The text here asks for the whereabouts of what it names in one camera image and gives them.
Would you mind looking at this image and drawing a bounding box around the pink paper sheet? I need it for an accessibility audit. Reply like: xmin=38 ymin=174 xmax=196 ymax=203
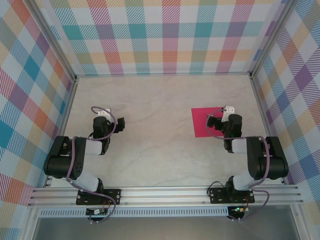
xmin=191 ymin=106 xmax=225 ymax=138

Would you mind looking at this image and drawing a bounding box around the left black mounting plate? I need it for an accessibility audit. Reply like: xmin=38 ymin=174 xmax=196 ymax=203
xmin=76 ymin=188 xmax=122 ymax=206

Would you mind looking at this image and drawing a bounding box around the black mounting plate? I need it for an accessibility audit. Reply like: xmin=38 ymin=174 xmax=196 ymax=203
xmin=76 ymin=188 xmax=122 ymax=206
xmin=209 ymin=187 xmax=256 ymax=205

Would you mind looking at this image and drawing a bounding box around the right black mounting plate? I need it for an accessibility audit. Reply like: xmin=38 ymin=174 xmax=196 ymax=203
xmin=209 ymin=187 xmax=256 ymax=205

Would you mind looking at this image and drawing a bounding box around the left black circuit board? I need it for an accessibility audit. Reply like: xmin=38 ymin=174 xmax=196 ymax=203
xmin=86 ymin=207 xmax=109 ymax=216

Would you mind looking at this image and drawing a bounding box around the grey metal panel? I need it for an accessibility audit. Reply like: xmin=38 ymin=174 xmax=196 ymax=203
xmin=33 ymin=216 xmax=300 ymax=240

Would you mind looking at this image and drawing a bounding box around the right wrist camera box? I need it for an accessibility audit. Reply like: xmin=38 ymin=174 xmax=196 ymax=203
xmin=222 ymin=105 xmax=236 ymax=121

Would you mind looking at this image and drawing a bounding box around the aluminium frame bar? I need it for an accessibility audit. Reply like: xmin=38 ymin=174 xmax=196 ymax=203
xmin=249 ymin=74 xmax=287 ymax=185
xmin=43 ymin=77 xmax=79 ymax=188
xmin=74 ymin=71 xmax=252 ymax=77

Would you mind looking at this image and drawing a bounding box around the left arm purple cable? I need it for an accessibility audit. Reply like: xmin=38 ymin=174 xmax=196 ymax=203
xmin=66 ymin=106 xmax=118 ymax=225

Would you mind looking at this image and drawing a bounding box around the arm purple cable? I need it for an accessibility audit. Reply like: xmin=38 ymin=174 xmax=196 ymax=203
xmin=66 ymin=106 xmax=118 ymax=225
xmin=206 ymin=107 xmax=272 ymax=222

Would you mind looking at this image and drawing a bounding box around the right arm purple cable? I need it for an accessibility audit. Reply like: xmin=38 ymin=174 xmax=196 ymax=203
xmin=206 ymin=107 xmax=272 ymax=222

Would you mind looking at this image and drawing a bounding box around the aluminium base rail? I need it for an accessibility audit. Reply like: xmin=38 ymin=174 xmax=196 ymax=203
xmin=27 ymin=184 xmax=305 ymax=208

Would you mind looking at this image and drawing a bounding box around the slotted grey cable duct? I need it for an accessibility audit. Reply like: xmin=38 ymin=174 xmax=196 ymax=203
xmin=39 ymin=208 xmax=230 ymax=218

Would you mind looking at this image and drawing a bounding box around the aluminium frame post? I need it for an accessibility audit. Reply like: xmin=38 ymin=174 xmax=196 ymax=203
xmin=249 ymin=0 xmax=298 ymax=78
xmin=29 ymin=0 xmax=77 ymax=82

